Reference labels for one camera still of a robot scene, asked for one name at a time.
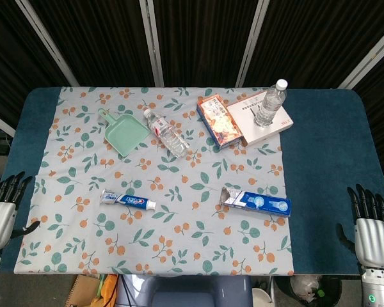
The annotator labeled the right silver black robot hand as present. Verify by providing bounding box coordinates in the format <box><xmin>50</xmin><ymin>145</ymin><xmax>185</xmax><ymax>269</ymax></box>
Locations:
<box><xmin>338</xmin><ymin>184</ymin><xmax>384</xmax><ymax>270</ymax></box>

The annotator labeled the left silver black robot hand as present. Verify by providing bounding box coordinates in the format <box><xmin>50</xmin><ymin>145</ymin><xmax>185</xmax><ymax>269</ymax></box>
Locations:
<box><xmin>0</xmin><ymin>171</ymin><xmax>41</xmax><ymax>252</ymax></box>

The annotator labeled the blue toothpaste box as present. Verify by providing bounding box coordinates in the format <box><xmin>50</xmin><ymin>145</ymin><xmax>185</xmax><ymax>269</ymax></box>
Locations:
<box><xmin>220</xmin><ymin>187</ymin><xmax>292</xmax><ymax>218</ymax></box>

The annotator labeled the blue white toothpaste tube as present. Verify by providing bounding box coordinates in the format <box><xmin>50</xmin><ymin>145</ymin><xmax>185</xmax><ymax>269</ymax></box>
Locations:
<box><xmin>100</xmin><ymin>189</ymin><xmax>157</xmax><ymax>210</ymax></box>

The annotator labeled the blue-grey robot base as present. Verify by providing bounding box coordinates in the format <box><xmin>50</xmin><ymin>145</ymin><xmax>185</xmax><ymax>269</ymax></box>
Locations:
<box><xmin>115</xmin><ymin>274</ymin><xmax>253</xmax><ymax>307</ymax></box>

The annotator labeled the white flat cardboard box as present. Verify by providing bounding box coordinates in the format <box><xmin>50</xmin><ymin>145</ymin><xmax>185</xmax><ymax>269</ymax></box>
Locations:
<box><xmin>226</xmin><ymin>91</ymin><xmax>294</xmax><ymax>146</ymax></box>

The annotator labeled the orange snack box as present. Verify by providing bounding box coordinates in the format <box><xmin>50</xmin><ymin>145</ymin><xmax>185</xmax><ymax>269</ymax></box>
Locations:
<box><xmin>196</xmin><ymin>92</ymin><xmax>244</xmax><ymax>150</ymax></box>

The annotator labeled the dark blue table cover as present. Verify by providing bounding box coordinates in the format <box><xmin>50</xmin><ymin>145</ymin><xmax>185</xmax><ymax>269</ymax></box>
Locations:
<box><xmin>0</xmin><ymin>86</ymin><xmax>384</xmax><ymax>276</ymax></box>

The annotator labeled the white bucket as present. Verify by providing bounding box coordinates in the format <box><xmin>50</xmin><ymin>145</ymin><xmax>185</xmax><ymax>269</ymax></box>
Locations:
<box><xmin>252</xmin><ymin>287</ymin><xmax>273</xmax><ymax>307</ymax></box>

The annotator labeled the yellow cloth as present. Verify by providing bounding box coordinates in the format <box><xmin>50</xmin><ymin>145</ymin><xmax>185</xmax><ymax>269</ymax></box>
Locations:
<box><xmin>94</xmin><ymin>274</ymin><xmax>119</xmax><ymax>307</ymax></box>

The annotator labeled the mint green plastic dustpan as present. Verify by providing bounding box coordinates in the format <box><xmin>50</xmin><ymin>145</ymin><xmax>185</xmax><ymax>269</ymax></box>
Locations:
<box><xmin>97</xmin><ymin>107</ymin><xmax>150</xmax><ymax>157</ymax></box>

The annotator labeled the white-cap clear water bottle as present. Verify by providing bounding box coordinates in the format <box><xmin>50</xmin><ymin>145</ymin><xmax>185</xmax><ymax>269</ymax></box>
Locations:
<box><xmin>253</xmin><ymin>79</ymin><xmax>289</xmax><ymax>128</ymax></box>

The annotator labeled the floral orange-fruit tablecloth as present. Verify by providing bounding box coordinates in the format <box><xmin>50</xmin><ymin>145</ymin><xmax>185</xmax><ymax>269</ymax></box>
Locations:
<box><xmin>14</xmin><ymin>86</ymin><xmax>295</xmax><ymax>276</ymax></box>

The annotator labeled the red-label clear water bottle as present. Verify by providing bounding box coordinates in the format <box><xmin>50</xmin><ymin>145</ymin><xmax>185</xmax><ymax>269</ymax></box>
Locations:
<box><xmin>143</xmin><ymin>108</ymin><xmax>190</xmax><ymax>158</ymax></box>

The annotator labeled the white partition frame post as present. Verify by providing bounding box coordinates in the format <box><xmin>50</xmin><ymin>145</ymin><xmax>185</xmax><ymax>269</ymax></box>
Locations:
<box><xmin>139</xmin><ymin>0</ymin><xmax>165</xmax><ymax>87</ymax></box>
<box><xmin>235</xmin><ymin>0</ymin><xmax>271</xmax><ymax>88</ymax></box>
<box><xmin>15</xmin><ymin>0</ymin><xmax>80</xmax><ymax>87</ymax></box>
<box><xmin>338</xmin><ymin>21</ymin><xmax>384</xmax><ymax>90</ymax></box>

